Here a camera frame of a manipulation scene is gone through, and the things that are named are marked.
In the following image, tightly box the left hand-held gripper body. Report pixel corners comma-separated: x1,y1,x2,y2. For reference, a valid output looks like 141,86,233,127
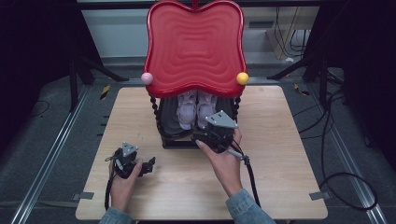
111,141,144,180

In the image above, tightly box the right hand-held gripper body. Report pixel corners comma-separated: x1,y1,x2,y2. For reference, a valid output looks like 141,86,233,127
191,109,240,154

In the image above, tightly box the purple child sandal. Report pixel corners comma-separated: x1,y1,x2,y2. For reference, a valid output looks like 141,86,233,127
176,90,198,132
196,90,219,131

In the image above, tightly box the red and black two-tier rack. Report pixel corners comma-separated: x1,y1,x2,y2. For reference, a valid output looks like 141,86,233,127
140,0,250,150

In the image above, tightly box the person's left hand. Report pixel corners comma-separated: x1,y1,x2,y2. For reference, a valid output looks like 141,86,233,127
108,159,144,213

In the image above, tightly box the person's right hand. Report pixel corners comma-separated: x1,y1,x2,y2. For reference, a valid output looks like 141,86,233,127
194,128,244,198

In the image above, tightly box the grey tape piece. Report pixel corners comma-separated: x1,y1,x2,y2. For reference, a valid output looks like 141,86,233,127
72,191,95,202
308,190,332,202

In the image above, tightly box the yellow and black tape strip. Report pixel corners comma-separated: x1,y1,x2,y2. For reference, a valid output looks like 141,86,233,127
99,84,112,101
293,82,311,97

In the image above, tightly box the black tripod stand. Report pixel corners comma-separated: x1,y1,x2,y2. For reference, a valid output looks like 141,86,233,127
266,50,345,108
68,54,130,113

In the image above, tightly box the light wooden cabinet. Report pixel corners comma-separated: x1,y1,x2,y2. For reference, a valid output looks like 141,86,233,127
265,6,321,61

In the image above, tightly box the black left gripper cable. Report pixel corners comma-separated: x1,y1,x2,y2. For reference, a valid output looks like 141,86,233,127
104,157,120,212

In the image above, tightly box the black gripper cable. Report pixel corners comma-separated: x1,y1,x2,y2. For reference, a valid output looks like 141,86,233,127
228,141,262,208
104,157,120,212

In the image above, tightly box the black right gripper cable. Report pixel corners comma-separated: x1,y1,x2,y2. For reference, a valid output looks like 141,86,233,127
228,141,262,208

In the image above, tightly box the metal floor rail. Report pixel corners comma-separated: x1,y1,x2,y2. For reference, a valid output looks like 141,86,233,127
9,84,92,224
305,84,389,224

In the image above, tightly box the thin black floor cable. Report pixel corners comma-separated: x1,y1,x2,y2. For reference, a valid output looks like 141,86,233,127
28,99,51,119

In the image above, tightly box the black looped floor cable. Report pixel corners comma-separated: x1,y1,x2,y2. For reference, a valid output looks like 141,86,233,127
292,88,379,213

